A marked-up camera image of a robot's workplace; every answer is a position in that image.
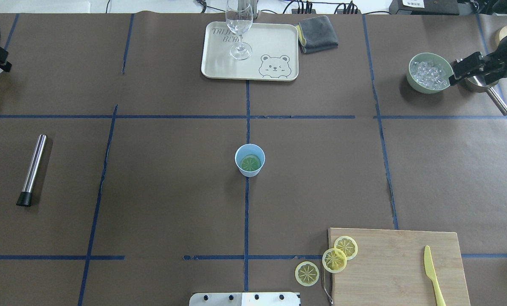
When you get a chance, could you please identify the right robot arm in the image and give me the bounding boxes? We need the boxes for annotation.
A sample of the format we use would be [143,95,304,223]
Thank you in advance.
[449,0,507,116]

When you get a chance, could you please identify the yellow plastic knife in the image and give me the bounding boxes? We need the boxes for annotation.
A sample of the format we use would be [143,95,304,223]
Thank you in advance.
[423,245,446,306]

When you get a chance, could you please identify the green bowl of ice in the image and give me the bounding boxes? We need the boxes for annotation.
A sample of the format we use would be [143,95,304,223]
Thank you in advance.
[406,53,453,94]

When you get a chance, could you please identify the light blue cup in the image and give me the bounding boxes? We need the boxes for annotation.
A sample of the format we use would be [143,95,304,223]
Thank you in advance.
[234,144,265,178]

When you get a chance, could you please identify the metal tweezers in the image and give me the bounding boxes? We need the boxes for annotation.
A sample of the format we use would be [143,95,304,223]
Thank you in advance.
[321,267,334,306]

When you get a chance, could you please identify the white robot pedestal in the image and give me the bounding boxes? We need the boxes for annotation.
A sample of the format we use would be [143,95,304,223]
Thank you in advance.
[189,291,301,306]

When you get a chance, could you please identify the wooden cutting board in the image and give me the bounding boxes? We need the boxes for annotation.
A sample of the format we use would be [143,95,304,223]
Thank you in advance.
[328,228,470,306]

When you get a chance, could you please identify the lemon slice on board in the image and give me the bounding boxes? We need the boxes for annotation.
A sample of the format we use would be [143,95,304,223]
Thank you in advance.
[333,235,359,260]
[321,248,347,274]

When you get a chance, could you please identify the clear wine glass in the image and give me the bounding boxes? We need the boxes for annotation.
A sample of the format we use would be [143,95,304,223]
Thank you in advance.
[225,0,254,60]

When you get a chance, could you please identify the metal muddler rod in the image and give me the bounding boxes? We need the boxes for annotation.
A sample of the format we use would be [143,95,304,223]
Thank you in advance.
[15,134,47,207]

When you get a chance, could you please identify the grey folded cloth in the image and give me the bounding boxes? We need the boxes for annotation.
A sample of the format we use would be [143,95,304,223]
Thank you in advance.
[296,15,339,54]

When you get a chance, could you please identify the yellow lemon slice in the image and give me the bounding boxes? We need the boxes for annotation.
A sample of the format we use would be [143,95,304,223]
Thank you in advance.
[239,154,262,172]

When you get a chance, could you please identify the lemon slice off board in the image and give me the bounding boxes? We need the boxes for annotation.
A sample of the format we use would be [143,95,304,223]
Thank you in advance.
[294,261,320,287]

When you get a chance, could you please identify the metal ice scoop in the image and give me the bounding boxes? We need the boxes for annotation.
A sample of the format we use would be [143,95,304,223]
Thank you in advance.
[464,75,507,116]

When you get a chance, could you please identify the cream bear tray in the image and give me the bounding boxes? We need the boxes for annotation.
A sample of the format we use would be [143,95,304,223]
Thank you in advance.
[201,22,299,81]

